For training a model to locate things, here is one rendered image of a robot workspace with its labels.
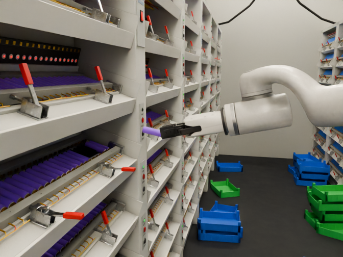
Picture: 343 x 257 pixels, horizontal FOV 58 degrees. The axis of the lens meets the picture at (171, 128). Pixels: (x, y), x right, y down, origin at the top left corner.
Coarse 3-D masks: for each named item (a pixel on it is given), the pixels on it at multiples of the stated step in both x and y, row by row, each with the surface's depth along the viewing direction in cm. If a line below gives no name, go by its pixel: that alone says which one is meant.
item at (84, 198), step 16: (96, 128) 99; (48, 144) 81; (112, 144) 97; (128, 144) 97; (128, 160) 95; (96, 176) 78; (112, 176) 81; (128, 176) 94; (80, 192) 69; (96, 192) 71; (64, 208) 61; (80, 208) 64; (32, 224) 54; (64, 224) 59; (16, 240) 49; (32, 240) 50; (48, 240) 54; (0, 256) 45; (16, 256) 46; (32, 256) 50
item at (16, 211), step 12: (108, 156) 87; (84, 168) 75; (60, 180) 66; (72, 180) 69; (36, 192) 59; (48, 192) 61; (24, 204) 55; (0, 216) 50; (12, 216) 51; (0, 228) 49; (0, 240) 47
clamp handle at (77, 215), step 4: (48, 208) 55; (44, 212) 55; (48, 212) 55; (52, 212) 55; (56, 212) 55; (68, 212) 54; (72, 212) 54; (76, 212) 54; (56, 216) 54; (60, 216) 54; (64, 216) 54; (68, 216) 53; (72, 216) 53; (76, 216) 53; (80, 216) 53; (84, 216) 54
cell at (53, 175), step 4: (32, 168) 69; (36, 168) 69; (40, 168) 69; (40, 172) 69; (44, 172) 69; (48, 172) 69; (52, 172) 69; (52, 176) 68; (56, 176) 68; (56, 180) 68
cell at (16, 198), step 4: (0, 188) 58; (0, 192) 57; (4, 192) 57; (8, 192) 57; (4, 196) 57; (8, 196) 57; (12, 196) 57; (16, 196) 57; (20, 196) 57; (16, 200) 56
